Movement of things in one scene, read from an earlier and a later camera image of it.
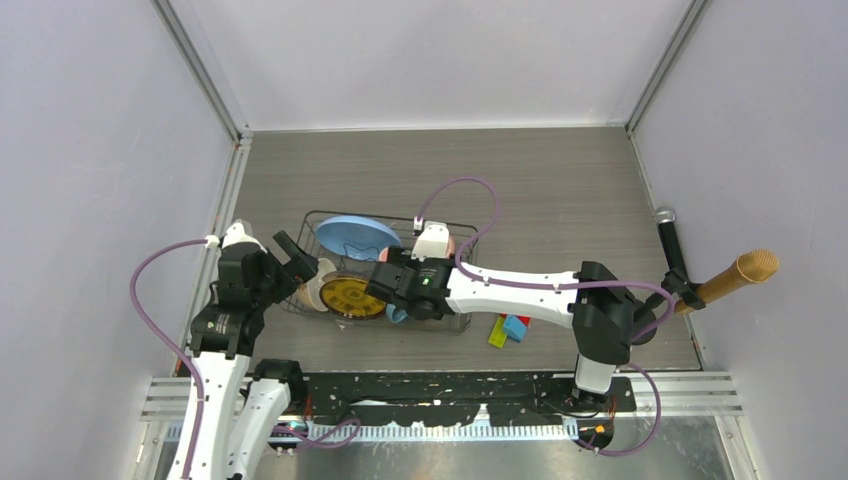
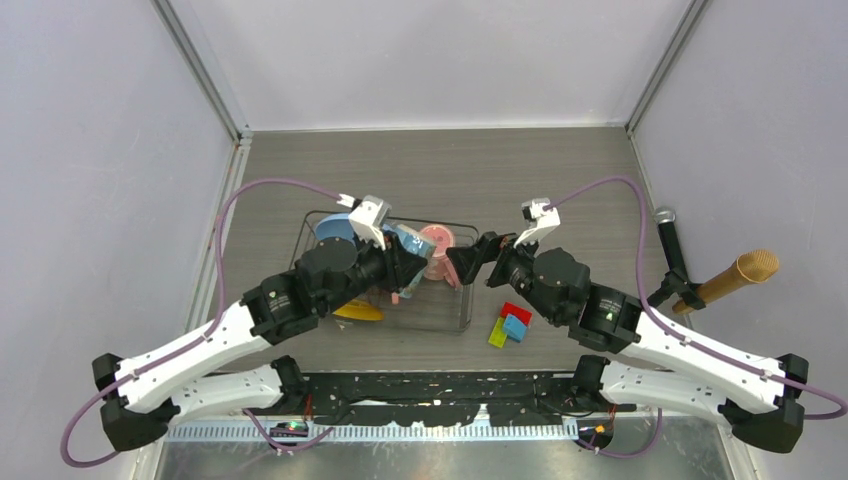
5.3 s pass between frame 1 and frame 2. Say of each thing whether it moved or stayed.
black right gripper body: moved
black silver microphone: stayed
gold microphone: stayed
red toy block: stayed
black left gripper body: moved
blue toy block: stayed
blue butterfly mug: moved
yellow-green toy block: stayed
